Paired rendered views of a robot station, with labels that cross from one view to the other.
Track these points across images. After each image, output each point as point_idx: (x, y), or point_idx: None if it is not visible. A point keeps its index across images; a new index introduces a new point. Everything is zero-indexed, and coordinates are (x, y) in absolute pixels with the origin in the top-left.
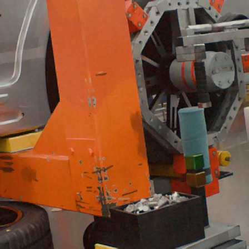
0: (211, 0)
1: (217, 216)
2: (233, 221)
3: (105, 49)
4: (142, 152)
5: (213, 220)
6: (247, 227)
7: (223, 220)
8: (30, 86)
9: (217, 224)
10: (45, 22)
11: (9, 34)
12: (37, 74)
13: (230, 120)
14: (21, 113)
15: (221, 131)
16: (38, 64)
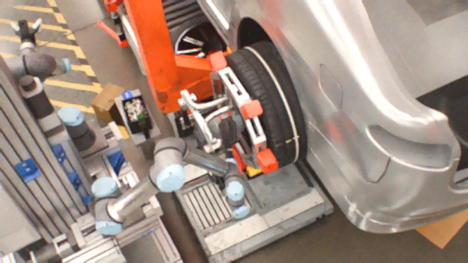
0: (241, 108)
1: (432, 253)
2: (406, 259)
3: (141, 54)
4: (157, 98)
5: (419, 245)
6: (379, 261)
7: (415, 253)
8: (231, 38)
9: (274, 194)
10: (235, 21)
11: (229, 8)
12: (233, 37)
13: (248, 163)
14: (229, 44)
15: (244, 159)
16: (233, 34)
